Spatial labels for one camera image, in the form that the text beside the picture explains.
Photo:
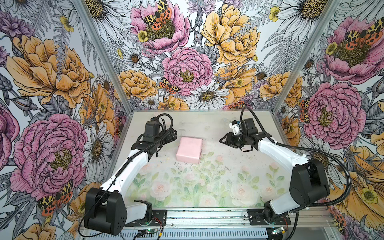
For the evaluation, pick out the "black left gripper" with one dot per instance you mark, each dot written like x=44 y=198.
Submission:
x=171 y=137

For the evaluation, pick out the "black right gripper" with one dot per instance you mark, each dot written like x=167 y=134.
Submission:
x=228 y=144

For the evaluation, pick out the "purple wrapping paper sheet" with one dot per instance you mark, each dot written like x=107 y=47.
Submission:
x=189 y=150

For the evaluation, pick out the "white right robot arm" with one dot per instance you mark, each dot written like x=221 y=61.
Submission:
x=308 y=178

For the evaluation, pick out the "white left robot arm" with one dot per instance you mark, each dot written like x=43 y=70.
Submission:
x=107 y=210

